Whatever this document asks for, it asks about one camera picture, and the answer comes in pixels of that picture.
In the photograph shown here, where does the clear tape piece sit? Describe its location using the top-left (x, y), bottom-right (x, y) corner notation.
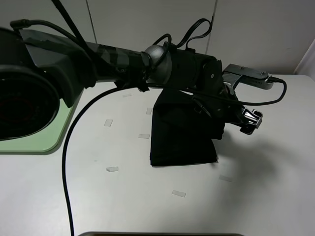
top-left (146, 108), bottom-right (153, 115)
top-left (138, 134), bottom-right (150, 139)
top-left (106, 166), bottom-right (119, 173)
top-left (219, 175), bottom-right (233, 182)
top-left (172, 190), bottom-right (186, 198)
top-left (104, 119), bottom-right (113, 127)

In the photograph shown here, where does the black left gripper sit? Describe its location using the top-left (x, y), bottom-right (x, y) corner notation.
top-left (193, 82), bottom-right (263, 134)

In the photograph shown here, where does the black short sleeve t-shirt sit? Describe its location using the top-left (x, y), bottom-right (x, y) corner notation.
top-left (150, 89), bottom-right (225, 167)

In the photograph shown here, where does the green plastic tray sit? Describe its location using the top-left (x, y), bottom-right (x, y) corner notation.
top-left (0, 100), bottom-right (79, 155)

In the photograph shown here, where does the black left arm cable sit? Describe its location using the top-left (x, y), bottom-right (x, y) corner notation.
top-left (9, 0), bottom-right (288, 236)

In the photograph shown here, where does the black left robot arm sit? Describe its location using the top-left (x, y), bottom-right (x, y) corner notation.
top-left (0, 29), bottom-right (262, 141)

